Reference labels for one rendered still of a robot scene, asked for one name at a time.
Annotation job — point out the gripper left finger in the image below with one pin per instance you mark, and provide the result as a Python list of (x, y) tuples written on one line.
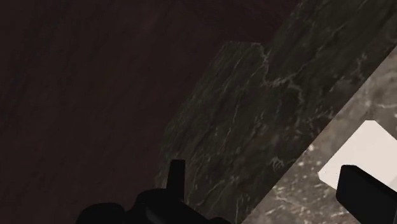
[(175, 198)]

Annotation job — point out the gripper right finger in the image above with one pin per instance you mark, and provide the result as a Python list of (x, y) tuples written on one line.
[(369, 198)]

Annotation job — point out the white flat rectangular box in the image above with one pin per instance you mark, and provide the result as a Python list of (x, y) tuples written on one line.
[(366, 152)]

